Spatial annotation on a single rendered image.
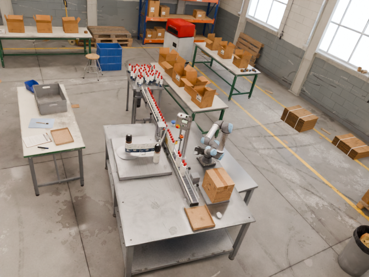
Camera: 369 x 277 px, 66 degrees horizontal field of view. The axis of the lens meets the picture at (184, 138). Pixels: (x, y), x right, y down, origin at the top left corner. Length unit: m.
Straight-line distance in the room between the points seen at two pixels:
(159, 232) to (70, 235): 1.44
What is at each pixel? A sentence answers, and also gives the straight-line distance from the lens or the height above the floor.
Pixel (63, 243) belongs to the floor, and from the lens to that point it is 4.13.
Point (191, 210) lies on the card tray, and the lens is 3.39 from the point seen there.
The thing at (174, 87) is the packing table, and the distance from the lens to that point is 6.00.
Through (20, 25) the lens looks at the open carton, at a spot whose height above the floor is 0.96.
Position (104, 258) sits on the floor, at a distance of 3.96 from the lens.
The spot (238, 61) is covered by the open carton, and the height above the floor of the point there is 0.92.
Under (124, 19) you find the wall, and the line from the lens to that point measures 11.00.
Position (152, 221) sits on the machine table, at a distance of 3.23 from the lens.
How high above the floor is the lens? 3.39
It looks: 35 degrees down
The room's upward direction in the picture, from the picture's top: 11 degrees clockwise
